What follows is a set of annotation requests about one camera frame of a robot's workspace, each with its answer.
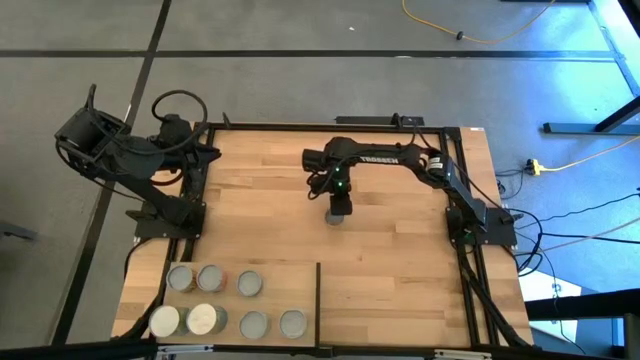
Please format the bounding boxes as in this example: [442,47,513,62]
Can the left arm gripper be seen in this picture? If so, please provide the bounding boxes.
[157,113,223,169]

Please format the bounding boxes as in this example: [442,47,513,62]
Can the teal short tin can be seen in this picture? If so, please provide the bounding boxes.
[235,269,265,298]

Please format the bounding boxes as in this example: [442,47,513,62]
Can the green soup tin can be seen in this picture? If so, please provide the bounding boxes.
[238,310,271,341]

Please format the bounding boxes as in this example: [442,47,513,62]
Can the black power strip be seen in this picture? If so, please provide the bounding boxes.
[333,113,426,127]

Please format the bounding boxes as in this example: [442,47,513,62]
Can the grey furniture foot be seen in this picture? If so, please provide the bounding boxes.
[0,218,39,242]

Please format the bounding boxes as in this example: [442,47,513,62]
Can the black stand foot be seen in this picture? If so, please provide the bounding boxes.
[542,94,640,135]

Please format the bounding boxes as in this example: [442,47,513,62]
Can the black desk edge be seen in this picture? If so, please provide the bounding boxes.
[523,287,640,322]

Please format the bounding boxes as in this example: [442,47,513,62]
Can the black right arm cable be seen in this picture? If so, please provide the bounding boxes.
[305,169,332,202]

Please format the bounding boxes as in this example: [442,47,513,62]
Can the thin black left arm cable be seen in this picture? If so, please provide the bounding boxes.
[148,168,186,188]

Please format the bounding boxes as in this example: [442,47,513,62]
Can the black aluminium table frame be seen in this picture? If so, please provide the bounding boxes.
[149,112,536,360]

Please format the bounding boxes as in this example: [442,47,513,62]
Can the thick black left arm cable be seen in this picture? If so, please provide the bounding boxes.
[114,89,210,156]

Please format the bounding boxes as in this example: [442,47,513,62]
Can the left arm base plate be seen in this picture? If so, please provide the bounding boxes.
[124,199,207,240]

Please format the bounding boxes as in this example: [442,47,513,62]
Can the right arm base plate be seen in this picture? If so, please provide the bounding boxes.
[446,205,518,247]

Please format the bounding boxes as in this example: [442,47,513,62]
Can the silver frame bracket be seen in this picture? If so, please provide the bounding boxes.
[433,348,494,360]
[157,343,214,357]

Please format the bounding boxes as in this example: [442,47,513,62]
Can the yellow floor cable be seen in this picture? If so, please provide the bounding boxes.
[401,0,557,45]
[540,134,640,174]

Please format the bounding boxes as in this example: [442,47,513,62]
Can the black floor cable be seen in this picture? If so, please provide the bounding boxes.
[513,187,640,279]

